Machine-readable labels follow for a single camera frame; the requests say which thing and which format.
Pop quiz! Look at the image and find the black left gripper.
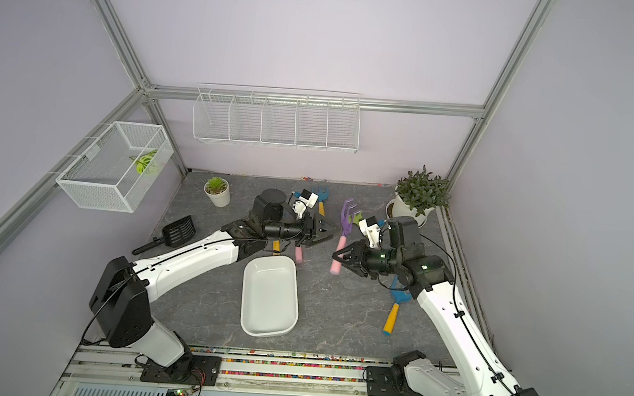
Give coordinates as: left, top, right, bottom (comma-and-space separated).
264, 209, 342, 250

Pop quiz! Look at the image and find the purple rake pink handle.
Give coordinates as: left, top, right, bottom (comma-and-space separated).
295, 246, 304, 264
330, 199, 357, 275

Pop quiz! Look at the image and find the white storage tray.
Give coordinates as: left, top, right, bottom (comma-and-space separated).
240, 255, 300, 338

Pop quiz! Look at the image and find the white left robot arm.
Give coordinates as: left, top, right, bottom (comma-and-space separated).
90, 189, 339, 373

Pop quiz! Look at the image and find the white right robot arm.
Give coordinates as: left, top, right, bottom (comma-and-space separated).
332, 217, 539, 396

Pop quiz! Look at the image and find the large white potted plant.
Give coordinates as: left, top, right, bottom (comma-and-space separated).
393, 166, 451, 228

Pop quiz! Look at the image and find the small white potted plant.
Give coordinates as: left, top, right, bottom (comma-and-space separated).
203, 176, 231, 208

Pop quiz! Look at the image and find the black slotted scoop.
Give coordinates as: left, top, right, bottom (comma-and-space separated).
132, 215, 196, 256

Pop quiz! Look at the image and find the green leaf toy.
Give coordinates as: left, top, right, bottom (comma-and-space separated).
130, 150, 159, 176

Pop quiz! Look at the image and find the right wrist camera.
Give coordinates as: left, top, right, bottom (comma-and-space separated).
358, 216, 382, 249

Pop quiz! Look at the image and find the green rake wooden handle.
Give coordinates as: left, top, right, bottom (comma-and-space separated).
347, 211, 363, 226

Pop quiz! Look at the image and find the white wire wall shelf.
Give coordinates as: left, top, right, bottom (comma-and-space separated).
192, 83, 361, 153

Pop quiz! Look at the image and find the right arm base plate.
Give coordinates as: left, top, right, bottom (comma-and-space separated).
362, 365, 423, 396

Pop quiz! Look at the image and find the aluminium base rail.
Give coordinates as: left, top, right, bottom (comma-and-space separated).
49, 333, 530, 396

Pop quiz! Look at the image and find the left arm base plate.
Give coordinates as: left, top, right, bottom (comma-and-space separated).
140, 353, 222, 387

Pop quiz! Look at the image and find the white wire side basket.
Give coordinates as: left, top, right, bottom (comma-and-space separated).
56, 121, 174, 213

